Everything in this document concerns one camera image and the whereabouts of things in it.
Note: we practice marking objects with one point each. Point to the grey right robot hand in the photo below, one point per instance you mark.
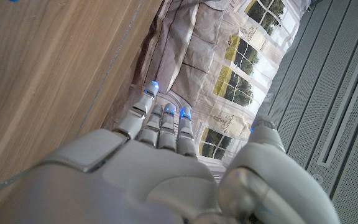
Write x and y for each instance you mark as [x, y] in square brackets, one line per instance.
[154, 174]

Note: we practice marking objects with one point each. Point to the printed sofa backdrop cloth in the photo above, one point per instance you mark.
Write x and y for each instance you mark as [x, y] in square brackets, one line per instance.
[204, 62]

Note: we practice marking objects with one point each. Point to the round white ceiling fixture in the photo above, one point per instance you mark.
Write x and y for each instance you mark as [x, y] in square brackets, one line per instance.
[317, 179]

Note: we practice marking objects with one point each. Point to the long ceiling slot vent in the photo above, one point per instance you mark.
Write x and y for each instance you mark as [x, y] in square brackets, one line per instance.
[346, 102]

